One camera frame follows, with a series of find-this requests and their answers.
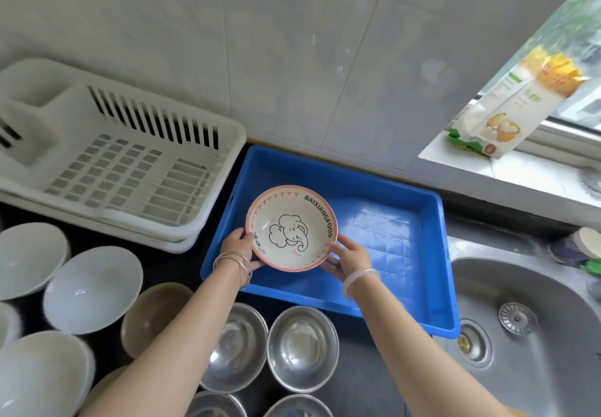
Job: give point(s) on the person's right hand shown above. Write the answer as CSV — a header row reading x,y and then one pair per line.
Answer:
x,y
350,261

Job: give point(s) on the person's left hand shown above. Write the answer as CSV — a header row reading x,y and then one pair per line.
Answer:
x,y
237,247

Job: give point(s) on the blue plastic tray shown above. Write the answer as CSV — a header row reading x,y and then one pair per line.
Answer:
x,y
385,243

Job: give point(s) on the pink rimmed elephant plate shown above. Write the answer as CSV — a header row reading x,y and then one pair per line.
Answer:
x,y
291,233

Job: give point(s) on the white drip tray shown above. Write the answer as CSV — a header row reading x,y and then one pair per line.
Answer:
x,y
164,246

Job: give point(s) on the tan bowl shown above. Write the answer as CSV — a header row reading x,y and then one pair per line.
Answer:
x,y
150,318
99,389

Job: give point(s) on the plain white bowl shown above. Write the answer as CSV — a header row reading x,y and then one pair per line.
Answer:
x,y
91,290
30,259
8,325

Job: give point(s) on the white plastic dish rack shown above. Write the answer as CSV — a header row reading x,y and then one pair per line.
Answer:
x,y
61,111

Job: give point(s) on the large white bowl black print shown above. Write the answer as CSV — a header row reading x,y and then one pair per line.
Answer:
x,y
42,374

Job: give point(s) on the person's right forearm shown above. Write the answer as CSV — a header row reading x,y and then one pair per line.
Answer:
x,y
422,360

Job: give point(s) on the person's left forearm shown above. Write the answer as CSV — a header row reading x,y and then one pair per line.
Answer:
x,y
178,351

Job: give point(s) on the silver wrist bangles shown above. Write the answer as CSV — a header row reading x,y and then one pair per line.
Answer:
x,y
230,257

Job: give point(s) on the white jade bangle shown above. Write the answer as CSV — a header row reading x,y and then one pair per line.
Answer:
x,y
361,273

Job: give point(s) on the round metal sink strainer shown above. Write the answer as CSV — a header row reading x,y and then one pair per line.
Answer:
x,y
517,318

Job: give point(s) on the white tiled windowsill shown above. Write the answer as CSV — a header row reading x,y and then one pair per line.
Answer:
x,y
530,172

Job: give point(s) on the white yellow flour bag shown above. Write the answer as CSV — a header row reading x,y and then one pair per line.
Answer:
x,y
512,116

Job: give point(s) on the stainless steel sink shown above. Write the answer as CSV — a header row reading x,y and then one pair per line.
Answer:
x,y
540,374

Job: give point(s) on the purple white paper cup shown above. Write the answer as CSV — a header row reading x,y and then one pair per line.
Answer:
x,y
573,247

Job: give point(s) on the green plastic container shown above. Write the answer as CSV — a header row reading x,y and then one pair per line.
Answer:
x,y
592,268

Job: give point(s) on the grey metal faucet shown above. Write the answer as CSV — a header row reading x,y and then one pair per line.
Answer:
x,y
595,290

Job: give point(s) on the steel wool scrubber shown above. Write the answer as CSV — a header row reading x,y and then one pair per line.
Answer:
x,y
591,182

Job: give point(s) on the grey window frame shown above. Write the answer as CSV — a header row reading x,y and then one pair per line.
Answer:
x,y
577,142

